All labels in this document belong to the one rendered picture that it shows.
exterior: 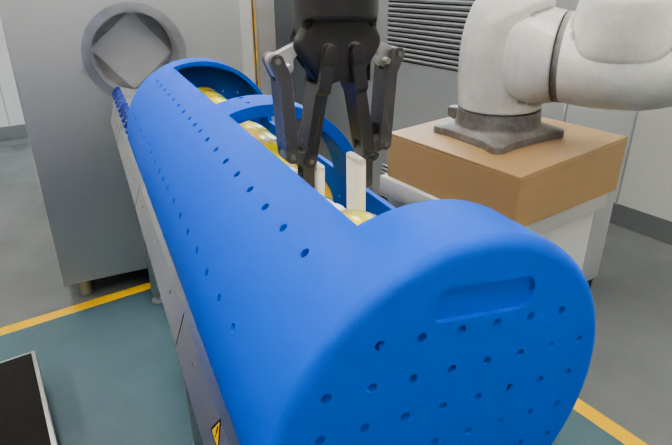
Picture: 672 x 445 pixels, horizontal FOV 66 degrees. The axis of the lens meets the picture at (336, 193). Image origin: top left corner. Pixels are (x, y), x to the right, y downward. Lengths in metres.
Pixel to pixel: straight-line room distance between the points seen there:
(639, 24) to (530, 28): 0.16
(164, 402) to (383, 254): 1.77
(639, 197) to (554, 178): 2.49
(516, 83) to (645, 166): 2.45
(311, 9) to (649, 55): 0.58
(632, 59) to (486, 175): 0.27
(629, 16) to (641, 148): 2.49
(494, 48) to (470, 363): 0.66
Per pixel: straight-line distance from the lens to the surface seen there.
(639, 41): 0.89
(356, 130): 0.50
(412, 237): 0.33
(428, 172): 0.99
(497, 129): 0.98
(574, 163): 0.97
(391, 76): 0.50
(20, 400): 2.02
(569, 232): 1.10
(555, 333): 0.43
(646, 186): 3.38
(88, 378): 2.24
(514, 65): 0.94
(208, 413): 0.72
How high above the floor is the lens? 1.38
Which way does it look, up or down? 23 degrees down
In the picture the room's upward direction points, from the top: straight up
